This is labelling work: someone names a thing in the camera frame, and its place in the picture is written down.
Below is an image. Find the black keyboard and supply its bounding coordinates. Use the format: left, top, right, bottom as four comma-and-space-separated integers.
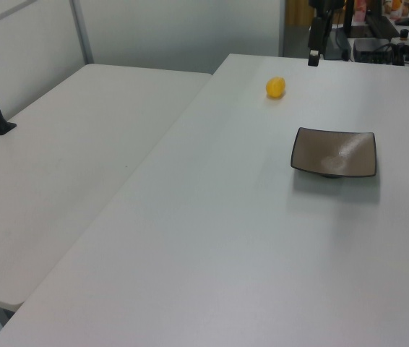
365, 14, 401, 39

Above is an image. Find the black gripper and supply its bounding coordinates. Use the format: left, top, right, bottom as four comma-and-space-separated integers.
307, 0, 346, 67

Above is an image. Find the brown wooden panel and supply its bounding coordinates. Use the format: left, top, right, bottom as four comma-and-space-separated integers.
285, 0, 316, 27

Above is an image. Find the black control box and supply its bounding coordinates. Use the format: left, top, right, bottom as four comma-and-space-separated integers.
352, 37, 409, 67

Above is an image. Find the brown square ceramic plate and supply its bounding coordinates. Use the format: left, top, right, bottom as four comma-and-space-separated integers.
290, 126, 377, 180

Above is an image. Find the black monitor stand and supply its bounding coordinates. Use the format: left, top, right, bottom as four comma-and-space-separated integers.
324, 0, 356, 61

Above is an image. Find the orange snack package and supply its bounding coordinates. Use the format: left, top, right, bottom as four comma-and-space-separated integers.
389, 0, 407, 18

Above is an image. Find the yellow lemon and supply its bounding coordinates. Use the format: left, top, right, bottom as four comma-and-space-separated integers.
265, 75, 288, 100

